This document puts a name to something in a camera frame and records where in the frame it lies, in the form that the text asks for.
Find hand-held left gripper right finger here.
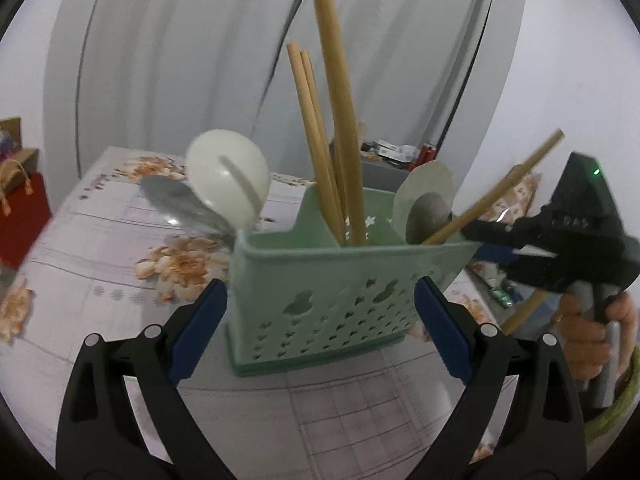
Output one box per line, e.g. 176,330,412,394
405,277,586,480

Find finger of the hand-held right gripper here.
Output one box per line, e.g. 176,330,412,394
474,252,572,294
460,216,557,257

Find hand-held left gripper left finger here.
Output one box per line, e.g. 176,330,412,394
55,277,236,480

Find wooden chopstick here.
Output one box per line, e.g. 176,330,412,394
421,129,565,247
286,42,347,247
300,50,346,221
306,0,368,247

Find white rice paddle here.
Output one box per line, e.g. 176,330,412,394
391,160,457,246

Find green perforated utensil basket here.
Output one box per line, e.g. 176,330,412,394
227,185,482,378

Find white soup ladle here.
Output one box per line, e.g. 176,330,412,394
186,130,272,233

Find person's right hand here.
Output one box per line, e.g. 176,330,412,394
556,290,640,383

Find floral cloth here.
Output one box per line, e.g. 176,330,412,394
492,172,543,228

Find wooden pole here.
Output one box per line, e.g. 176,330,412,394
500,287,551,336

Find floral checked tablecloth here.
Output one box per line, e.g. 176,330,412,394
0,146,506,471

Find small white boxes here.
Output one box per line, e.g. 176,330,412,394
375,139,417,161

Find grey cabinet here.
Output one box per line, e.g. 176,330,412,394
359,156,418,192

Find red gift bag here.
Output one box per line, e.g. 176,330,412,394
0,160,52,271

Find white curtain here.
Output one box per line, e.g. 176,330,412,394
45,0,526,196

